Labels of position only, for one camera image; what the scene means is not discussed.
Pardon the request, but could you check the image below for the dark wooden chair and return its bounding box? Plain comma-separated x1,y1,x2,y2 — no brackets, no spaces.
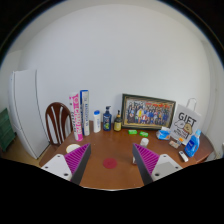
44,101,74,147

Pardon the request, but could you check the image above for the small white handheld device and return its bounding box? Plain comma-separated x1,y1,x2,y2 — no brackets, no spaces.
178,150,189,163

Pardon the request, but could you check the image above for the framed group photo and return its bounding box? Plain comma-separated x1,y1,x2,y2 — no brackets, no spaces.
120,93,177,131

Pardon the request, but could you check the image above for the small brown snack pack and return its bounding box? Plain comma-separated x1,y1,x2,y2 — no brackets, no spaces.
168,139,181,149

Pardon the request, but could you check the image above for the dark blue pump bottle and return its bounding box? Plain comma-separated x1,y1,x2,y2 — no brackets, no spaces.
102,105,113,132

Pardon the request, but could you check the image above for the blue detergent bottle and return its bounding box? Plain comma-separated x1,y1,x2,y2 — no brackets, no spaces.
184,129,202,158

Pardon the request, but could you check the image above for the amber yellow-labelled pump bottle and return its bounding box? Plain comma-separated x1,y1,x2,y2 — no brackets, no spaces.
113,110,123,132

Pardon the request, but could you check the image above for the tall white blue-green tube box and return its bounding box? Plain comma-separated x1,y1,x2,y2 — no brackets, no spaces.
79,89,91,137

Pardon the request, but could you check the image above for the white refrigerator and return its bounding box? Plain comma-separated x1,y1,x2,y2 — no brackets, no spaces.
8,69,51,160

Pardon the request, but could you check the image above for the tall pink white tube box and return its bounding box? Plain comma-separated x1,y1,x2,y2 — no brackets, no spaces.
68,92,84,142

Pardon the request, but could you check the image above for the white printed paper bag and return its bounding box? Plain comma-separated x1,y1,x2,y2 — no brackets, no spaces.
169,97,202,146

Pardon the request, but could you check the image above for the white mug with yellow handle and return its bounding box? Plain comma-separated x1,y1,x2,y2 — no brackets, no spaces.
65,143,81,154

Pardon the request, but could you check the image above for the flat round red coaster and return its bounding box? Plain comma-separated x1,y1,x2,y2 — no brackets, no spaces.
102,157,119,170

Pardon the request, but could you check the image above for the white blue-capped lotion bottle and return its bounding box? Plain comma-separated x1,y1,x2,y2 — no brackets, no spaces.
92,110,102,134

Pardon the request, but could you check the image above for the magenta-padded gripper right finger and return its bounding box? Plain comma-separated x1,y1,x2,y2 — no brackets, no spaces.
132,143,184,186

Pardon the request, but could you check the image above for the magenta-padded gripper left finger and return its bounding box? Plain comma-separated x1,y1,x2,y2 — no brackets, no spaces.
40,143,92,186

